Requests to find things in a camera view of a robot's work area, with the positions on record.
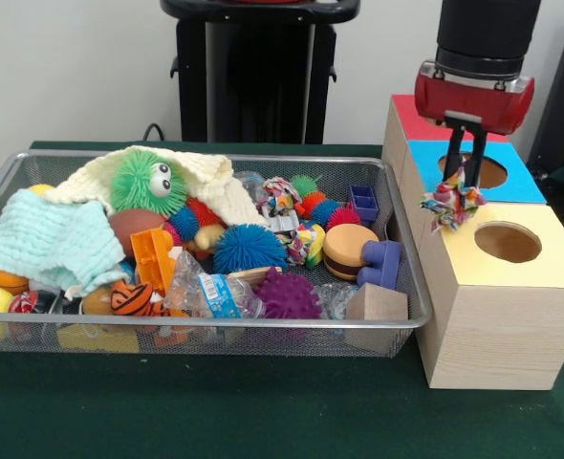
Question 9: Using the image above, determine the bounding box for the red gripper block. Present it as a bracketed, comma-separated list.
[414, 71, 536, 190]

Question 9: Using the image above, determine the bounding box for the multicolour fabric knot toy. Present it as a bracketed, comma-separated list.
[256, 176, 303, 217]
[420, 164, 488, 234]

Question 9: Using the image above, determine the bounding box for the cream waffle cloth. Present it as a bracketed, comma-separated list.
[52, 144, 269, 229]

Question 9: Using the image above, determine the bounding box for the wooden box with three holes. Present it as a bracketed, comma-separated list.
[380, 94, 564, 392]

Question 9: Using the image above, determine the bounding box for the shallow clear mesh bin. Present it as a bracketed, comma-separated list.
[0, 148, 432, 358]

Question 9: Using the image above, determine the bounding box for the purple toy block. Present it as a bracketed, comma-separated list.
[357, 240, 402, 291]

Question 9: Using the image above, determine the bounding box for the round tan wooden disc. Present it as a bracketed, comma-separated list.
[322, 223, 381, 282]

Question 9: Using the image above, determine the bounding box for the plain wooden cube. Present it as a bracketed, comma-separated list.
[346, 281, 410, 356]

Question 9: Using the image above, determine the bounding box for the yellow multicolour knot toy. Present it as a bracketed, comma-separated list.
[286, 223, 326, 268]

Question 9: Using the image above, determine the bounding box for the purple spiky ball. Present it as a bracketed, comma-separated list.
[252, 267, 322, 320]

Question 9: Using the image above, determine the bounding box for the blue spiky ball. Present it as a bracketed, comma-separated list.
[213, 223, 289, 274]

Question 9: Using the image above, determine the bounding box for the green fuzzy googly-eyed toy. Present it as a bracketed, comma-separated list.
[110, 150, 190, 216]

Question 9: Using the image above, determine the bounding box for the light blue waffle cloth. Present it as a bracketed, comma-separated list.
[0, 188, 130, 298]

